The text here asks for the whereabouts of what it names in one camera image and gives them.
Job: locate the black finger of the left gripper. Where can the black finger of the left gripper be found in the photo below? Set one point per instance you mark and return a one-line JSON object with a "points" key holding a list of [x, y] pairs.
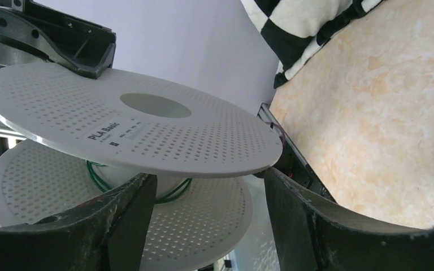
{"points": [[31, 33]]}

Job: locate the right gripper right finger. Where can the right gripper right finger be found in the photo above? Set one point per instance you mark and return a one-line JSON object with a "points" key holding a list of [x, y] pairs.
{"points": [[313, 233]]}

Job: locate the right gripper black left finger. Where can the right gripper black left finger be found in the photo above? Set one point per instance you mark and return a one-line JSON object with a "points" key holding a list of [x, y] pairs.
{"points": [[94, 234]]}

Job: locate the black white checkered pillow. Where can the black white checkered pillow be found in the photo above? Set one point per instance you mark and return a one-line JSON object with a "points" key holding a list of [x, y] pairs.
{"points": [[295, 30]]}

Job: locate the translucent white cable spool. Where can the translucent white cable spool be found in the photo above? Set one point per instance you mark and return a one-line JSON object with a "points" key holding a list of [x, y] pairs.
{"points": [[84, 137]]}

